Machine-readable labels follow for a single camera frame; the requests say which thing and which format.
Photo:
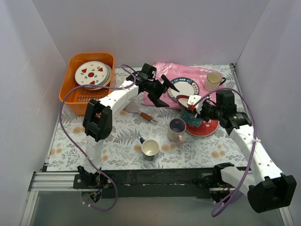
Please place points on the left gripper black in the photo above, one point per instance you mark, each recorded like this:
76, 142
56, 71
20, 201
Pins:
159, 89

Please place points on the red rim cream plate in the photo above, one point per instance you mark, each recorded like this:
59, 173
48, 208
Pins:
183, 102

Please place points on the iridescent mug pink handle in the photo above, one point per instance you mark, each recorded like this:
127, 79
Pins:
176, 130

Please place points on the watermelon plate blue rim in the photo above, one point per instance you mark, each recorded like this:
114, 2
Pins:
105, 82
93, 72

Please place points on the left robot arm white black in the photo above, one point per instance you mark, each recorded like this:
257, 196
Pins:
99, 113

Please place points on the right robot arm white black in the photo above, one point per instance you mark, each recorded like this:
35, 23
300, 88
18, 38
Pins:
263, 182

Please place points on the orange plastic dish bin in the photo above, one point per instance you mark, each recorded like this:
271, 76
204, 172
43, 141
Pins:
78, 99

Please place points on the round plate dark green rim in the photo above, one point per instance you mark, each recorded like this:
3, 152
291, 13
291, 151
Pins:
185, 86

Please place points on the cream mug dark rim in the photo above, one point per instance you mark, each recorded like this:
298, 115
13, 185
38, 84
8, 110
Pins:
213, 81

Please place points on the floral table mat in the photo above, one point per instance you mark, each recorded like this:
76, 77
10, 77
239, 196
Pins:
122, 148

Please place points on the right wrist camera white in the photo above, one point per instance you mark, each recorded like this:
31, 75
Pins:
194, 102

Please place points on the metal scraper wooden handle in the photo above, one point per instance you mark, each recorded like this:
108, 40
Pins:
132, 107

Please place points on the cream cup teal handle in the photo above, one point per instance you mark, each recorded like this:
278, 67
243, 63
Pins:
150, 148

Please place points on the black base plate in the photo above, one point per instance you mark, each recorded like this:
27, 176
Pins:
195, 182

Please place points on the aluminium frame rail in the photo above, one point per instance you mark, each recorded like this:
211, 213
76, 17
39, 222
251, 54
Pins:
48, 182

